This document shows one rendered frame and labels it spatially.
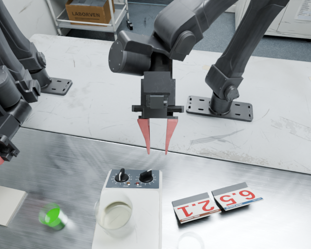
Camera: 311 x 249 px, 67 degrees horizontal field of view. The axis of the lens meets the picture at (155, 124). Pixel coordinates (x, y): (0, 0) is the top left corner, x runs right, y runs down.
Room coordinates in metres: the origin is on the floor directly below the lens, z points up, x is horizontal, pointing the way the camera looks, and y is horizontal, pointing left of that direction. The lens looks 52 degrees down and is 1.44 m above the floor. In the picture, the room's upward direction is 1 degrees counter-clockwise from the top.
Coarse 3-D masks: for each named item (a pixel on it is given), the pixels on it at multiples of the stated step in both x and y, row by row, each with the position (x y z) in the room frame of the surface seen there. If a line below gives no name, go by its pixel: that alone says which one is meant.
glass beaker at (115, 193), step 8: (112, 192) 0.16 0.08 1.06; (120, 192) 0.16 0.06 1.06; (104, 200) 0.15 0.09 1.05; (112, 200) 0.15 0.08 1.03; (120, 200) 0.16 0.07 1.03; (128, 200) 0.14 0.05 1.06; (96, 208) 0.13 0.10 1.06; (96, 216) 0.12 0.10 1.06; (128, 224) 0.11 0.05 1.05; (112, 232) 0.10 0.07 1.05; (120, 232) 0.10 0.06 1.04; (128, 232) 0.10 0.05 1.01
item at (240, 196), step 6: (234, 192) 0.21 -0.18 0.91; (240, 192) 0.21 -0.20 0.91; (246, 192) 0.21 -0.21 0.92; (252, 192) 0.21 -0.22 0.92; (222, 198) 0.20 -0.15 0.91; (228, 198) 0.19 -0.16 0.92; (234, 198) 0.19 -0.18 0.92; (240, 198) 0.19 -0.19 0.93; (246, 198) 0.19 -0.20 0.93; (252, 198) 0.19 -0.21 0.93; (222, 204) 0.18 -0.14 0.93; (228, 204) 0.18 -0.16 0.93; (234, 204) 0.17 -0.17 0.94
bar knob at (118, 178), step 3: (123, 168) 0.26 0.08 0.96; (120, 171) 0.24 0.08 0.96; (123, 171) 0.25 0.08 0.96; (117, 174) 0.25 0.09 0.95; (120, 174) 0.23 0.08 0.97; (123, 174) 0.24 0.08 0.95; (126, 174) 0.25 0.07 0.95; (117, 177) 0.24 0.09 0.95; (120, 177) 0.23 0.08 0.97; (123, 177) 0.24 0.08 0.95; (126, 177) 0.24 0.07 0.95; (117, 180) 0.23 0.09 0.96; (120, 180) 0.22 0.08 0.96; (123, 180) 0.23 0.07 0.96; (126, 180) 0.23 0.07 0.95
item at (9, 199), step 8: (0, 192) 0.22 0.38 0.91; (8, 192) 0.22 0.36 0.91; (16, 192) 0.22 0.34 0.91; (24, 192) 0.22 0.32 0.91; (0, 200) 0.21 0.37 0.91; (8, 200) 0.20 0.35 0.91; (16, 200) 0.20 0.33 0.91; (0, 208) 0.19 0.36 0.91; (8, 208) 0.19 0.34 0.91; (16, 208) 0.19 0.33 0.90; (0, 216) 0.17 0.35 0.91; (8, 216) 0.17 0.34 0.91; (0, 224) 0.15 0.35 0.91
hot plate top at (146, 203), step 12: (132, 192) 0.19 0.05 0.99; (144, 192) 0.18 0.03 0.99; (156, 192) 0.18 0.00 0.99; (144, 204) 0.16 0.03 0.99; (156, 204) 0.16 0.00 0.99; (144, 216) 0.14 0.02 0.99; (156, 216) 0.14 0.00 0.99; (96, 228) 0.12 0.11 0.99; (144, 228) 0.12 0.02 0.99; (156, 228) 0.12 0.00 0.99; (96, 240) 0.10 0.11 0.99; (108, 240) 0.10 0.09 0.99; (120, 240) 0.10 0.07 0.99; (132, 240) 0.10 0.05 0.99; (144, 240) 0.10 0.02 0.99; (156, 240) 0.10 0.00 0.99
